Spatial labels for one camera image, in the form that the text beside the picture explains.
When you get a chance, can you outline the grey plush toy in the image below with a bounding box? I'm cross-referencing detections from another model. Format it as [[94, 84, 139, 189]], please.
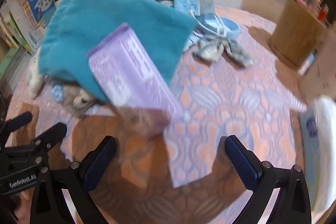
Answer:
[[26, 48, 106, 119]]

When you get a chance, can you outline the purple tissue pack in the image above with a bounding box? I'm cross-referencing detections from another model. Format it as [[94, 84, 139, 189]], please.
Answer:
[[86, 22, 185, 135]]

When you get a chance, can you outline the teal cloth pouch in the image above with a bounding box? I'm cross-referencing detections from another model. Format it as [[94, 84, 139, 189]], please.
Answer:
[[38, 0, 197, 102]]

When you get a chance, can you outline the plaid fabric bow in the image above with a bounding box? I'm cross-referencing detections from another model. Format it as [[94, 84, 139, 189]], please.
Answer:
[[193, 35, 253, 68]]

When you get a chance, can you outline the light blue round bowl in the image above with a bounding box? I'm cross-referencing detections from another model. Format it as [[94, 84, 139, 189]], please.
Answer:
[[196, 14, 240, 40]]

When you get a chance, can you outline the row of upright books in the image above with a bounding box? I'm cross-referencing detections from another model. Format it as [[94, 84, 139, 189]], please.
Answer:
[[1, 0, 42, 54]]

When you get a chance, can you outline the white tissue pack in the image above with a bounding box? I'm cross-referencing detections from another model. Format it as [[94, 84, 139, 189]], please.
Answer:
[[299, 96, 335, 215]]

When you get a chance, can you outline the pink lidded bin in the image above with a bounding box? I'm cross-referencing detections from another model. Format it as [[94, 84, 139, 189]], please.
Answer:
[[298, 25, 336, 104]]

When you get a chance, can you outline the pink patterned table mat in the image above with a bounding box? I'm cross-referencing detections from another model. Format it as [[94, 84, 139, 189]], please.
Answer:
[[7, 8, 306, 223]]

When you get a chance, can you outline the wooden pen holder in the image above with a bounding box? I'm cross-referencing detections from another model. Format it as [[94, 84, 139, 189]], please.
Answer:
[[268, 0, 327, 70]]

